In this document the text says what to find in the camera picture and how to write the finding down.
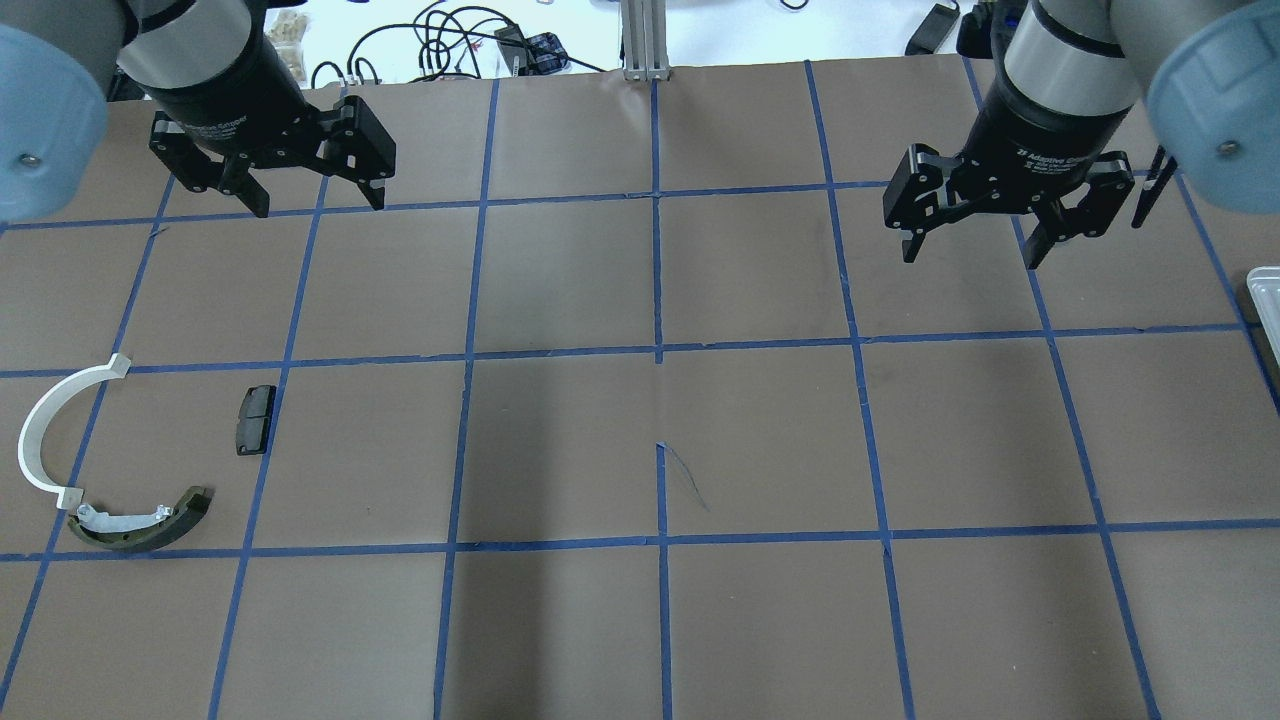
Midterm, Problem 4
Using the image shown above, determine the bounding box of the aluminium frame post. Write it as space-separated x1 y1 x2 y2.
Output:
620 0 671 82

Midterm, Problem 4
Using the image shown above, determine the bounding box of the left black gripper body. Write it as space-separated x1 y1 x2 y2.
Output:
148 60 340 170

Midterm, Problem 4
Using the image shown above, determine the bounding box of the white curved plastic bracket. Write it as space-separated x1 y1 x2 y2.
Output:
17 354 132 512

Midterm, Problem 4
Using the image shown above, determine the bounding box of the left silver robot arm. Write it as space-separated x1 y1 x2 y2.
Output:
1 1 397 223

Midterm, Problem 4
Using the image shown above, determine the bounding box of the black tangled cable bundle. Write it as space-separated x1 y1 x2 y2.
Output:
310 0 611 91

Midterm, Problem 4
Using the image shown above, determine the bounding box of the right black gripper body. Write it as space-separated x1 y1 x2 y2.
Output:
955 90 1111 214

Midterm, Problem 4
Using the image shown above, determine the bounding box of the bag of wooden pieces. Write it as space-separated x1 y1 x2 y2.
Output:
266 8 310 85

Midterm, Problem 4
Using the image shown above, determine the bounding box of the black power adapter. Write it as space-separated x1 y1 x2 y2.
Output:
904 1 961 56

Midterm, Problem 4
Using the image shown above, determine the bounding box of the dark grey brake pad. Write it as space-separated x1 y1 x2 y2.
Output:
236 386 276 456

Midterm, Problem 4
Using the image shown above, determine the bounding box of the brown paper table mat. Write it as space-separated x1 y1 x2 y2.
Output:
3 56 1277 719

